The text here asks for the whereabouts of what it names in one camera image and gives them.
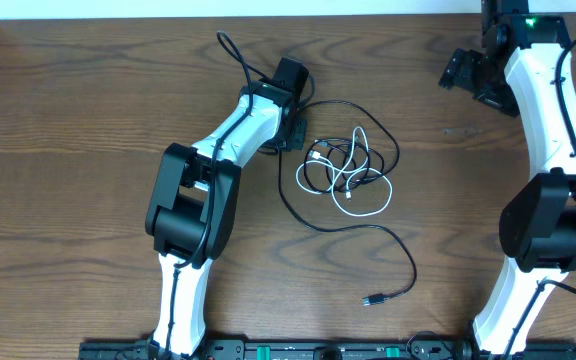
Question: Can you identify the short black USB cable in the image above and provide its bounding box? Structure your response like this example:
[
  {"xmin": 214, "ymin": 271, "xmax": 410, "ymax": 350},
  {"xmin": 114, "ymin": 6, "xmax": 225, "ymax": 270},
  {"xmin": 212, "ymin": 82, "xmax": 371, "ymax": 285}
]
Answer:
[{"xmin": 302, "ymin": 138, "xmax": 386, "ymax": 195}]

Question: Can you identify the white USB cable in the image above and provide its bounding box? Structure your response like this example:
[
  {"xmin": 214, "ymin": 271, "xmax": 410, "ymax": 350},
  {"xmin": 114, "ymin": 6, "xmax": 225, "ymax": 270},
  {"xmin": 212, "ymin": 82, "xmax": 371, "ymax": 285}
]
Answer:
[{"xmin": 295, "ymin": 125, "xmax": 394, "ymax": 218}]

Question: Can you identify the long black USB cable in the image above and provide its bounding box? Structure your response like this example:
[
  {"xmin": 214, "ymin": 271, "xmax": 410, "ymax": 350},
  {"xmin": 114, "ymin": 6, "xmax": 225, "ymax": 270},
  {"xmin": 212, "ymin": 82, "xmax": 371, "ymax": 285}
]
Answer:
[{"xmin": 276, "ymin": 99, "xmax": 418, "ymax": 307}]

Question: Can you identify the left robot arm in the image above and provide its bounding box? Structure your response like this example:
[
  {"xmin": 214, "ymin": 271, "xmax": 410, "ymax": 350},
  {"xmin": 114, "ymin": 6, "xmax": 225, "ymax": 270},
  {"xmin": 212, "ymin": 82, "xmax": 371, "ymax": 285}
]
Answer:
[{"xmin": 145, "ymin": 58, "xmax": 309, "ymax": 359}]

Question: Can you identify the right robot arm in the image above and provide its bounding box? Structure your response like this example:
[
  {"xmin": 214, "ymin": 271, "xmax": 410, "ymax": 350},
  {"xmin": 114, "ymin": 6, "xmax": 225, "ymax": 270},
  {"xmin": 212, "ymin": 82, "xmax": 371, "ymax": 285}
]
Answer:
[{"xmin": 440, "ymin": 1, "xmax": 576, "ymax": 359}]

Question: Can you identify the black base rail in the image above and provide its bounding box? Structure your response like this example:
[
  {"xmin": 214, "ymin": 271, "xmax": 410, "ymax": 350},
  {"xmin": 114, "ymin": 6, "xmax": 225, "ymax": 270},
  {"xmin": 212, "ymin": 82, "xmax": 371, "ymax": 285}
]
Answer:
[{"xmin": 78, "ymin": 338, "xmax": 576, "ymax": 360}]

